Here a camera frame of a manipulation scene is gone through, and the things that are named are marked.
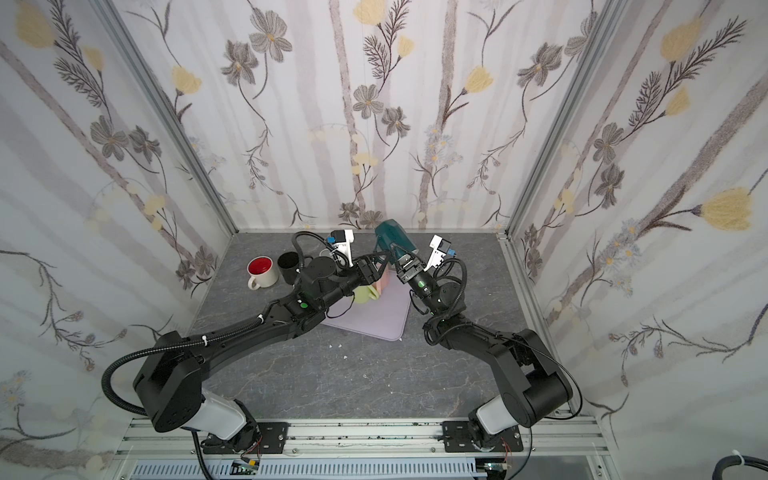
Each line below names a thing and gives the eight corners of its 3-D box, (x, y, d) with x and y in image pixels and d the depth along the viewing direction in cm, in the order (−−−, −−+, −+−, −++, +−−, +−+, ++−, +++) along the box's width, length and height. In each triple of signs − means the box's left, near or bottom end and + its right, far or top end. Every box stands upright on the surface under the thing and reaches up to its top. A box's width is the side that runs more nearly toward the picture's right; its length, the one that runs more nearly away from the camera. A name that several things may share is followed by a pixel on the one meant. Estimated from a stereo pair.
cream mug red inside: (250, 293, 104) (241, 280, 97) (258, 270, 110) (250, 256, 104) (274, 294, 104) (267, 280, 98) (281, 270, 111) (275, 256, 104)
